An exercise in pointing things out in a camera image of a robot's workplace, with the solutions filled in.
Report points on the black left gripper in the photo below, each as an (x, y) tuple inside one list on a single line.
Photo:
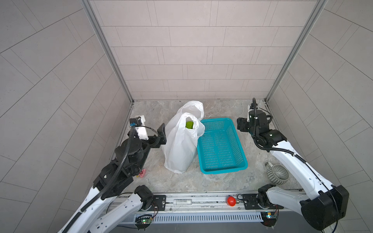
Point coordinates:
[(161, 136)]

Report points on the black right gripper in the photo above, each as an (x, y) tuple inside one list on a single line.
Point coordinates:
[(241, 123)]

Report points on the white plastic bag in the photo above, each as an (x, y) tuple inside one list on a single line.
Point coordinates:
[(181, 146)]

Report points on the bright green apple fruit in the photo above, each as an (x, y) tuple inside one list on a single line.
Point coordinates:
[(189, 124)]

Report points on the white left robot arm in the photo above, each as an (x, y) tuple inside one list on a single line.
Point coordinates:
[(130, 158)]

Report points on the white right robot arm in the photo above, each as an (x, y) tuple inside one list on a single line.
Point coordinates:
[(323, 203)]

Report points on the small pink object on floor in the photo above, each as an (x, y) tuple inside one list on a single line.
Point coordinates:
[(142, 173)]

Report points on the teal plastic basket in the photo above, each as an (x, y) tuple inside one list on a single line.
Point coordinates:
[(219, 148)]

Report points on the ribbed metal cup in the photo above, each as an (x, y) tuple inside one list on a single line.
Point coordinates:
[(277, 174)]

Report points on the white ventilation grille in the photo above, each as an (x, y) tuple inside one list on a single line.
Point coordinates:
[(171, 218)]

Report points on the left green circuit board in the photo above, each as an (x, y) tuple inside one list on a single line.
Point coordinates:
[(143, 221)]

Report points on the green circuit board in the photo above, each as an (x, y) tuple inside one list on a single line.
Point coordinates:
[(269, 219), (143, 221)]

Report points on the red emergency stop button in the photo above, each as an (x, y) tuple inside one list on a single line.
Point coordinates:
[(231, 201)]

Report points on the right green circuit board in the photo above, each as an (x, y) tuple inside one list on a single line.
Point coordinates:
[(269, 219)]

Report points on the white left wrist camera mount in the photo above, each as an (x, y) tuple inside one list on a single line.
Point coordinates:
[(139, 123)]

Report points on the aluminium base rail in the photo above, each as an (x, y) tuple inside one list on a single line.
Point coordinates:
[(204, 202)]

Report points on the metal corner wall profile right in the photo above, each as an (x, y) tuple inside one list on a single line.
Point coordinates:
[(315, 14)]

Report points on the metal corner wall profile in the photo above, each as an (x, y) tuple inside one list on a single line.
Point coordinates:
[(315, 14), (103, 42)]

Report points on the metal corner wall profile left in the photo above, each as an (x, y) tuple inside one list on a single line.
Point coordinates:
[(103, 42)]

